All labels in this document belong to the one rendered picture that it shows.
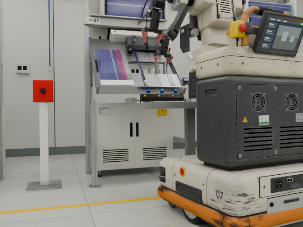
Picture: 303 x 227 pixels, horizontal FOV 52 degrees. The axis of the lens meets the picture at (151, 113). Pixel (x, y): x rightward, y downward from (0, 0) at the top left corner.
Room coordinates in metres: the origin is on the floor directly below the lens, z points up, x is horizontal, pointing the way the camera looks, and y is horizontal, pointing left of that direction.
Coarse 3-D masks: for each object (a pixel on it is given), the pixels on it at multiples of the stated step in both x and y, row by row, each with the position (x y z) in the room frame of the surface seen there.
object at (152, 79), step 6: (138, 78) 2.42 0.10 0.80; (150, 78) 2.45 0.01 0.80; (156, 78) 2.46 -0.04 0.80; (162, 78) 2.48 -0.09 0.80; (168, 78) 2.49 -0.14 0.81; (174, 78) 2.51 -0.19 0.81; (138, 84) 2.36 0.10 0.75; (144, 84) 2.36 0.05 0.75; (150, 84) 2.39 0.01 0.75; (156, 84) 2.40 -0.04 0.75; (162, 84) 2.42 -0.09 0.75; (168, 84) 2.43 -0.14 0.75; (174, 84) 2.45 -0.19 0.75; (180, 84) 2.47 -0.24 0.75
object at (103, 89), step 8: (104, 88) 2.24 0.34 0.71; (112, 88) 2.26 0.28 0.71; (120, 88) 2.28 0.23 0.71; (128, 88) 2.29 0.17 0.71; (136, 88) 2.31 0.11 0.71; (144, 88) 2.33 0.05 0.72; (152, 88) 2.34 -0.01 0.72; (160, 88) 2.36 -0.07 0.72; (168, 88) 2.38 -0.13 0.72; (176, 88) 2.40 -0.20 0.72
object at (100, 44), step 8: (96, 40) 2.73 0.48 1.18; (104, 40) 2.75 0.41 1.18; (96, 48) 2.63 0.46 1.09; (104, 48) 2.65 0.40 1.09; (112, 48) 2.68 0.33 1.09; (120, 48) 2.70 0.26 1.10; (128, 56) 2.63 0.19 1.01; (144, 56) 2.68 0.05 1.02; (152, 56) 2.70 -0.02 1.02; (160, 56) 2.73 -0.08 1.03
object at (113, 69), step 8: (96, 56) 2.52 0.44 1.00; (104, 56) 2.54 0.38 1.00; (112, 56) 2.56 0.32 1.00; (120, 56) 2.58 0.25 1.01; (104, 64) 2.45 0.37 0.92; (112, 64) 2.47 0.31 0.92; (120, 64) 2.49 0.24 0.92; (128, 64) 2.51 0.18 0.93; (104, 72) 2.37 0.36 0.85; (112, 72) 2.39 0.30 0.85; (120, 72) 2.41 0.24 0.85; (128, 72) 2.43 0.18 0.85; (104, 80) 2.30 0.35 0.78; (112, 80) 2.32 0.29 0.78; (120, 80) 2.33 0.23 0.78; (128, 80) 2.35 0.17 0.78
